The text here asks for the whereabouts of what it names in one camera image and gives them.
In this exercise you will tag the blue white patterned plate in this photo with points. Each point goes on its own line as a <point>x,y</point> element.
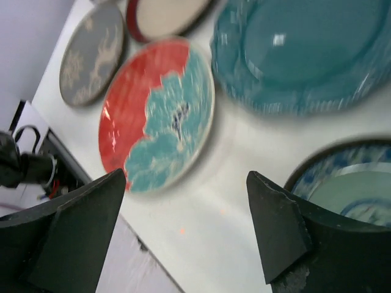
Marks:
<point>349,179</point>

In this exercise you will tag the grey plate white pattern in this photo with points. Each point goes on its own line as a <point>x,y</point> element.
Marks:
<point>92,55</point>

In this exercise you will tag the large teal scalloped plate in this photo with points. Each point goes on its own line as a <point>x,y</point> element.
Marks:
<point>301,57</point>

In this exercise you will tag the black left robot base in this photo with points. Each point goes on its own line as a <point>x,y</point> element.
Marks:
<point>48,168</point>

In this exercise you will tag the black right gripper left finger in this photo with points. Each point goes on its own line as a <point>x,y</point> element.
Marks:
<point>70,257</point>

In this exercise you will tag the red and teal plate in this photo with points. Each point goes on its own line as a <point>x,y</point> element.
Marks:
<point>157,114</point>

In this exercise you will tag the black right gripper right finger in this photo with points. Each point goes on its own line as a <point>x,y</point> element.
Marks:
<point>281,233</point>

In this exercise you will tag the red lacquer round tray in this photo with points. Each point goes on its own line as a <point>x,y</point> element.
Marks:
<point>149,20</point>

